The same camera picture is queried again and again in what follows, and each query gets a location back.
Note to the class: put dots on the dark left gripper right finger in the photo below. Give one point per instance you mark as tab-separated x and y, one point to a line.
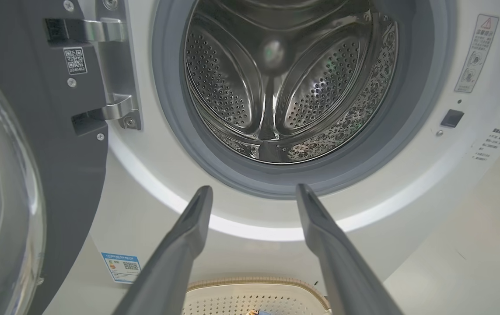
341	271

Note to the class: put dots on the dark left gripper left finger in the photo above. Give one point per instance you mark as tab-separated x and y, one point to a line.
175	262

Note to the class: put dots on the blue bear-print clothing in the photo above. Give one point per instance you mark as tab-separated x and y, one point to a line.
259	312

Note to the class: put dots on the black round glass washer door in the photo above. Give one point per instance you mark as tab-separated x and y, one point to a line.
57	175

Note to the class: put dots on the white front-load washing machine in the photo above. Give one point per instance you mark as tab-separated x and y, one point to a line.
145	197

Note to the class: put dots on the cream perforated laundry basket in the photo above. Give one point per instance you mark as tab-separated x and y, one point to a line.
250	295

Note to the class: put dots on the grey rubber door gasket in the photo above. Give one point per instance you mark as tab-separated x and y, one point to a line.
169	109

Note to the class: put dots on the black door latch socket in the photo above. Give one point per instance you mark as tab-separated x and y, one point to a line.
452	118

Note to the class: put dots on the silver metal door hinge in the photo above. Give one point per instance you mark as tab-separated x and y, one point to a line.
118	78

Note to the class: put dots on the blue energy label sticker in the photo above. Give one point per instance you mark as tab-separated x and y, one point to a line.
121	267

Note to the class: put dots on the perforated steel washer drum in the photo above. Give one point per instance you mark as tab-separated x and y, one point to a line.
319	87

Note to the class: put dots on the small printed text label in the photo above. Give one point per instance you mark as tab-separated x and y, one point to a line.
489	144

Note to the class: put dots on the white QR code sticker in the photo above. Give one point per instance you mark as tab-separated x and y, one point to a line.
75	61

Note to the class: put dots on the white warning sticker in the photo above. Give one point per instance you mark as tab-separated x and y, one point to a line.
477	52

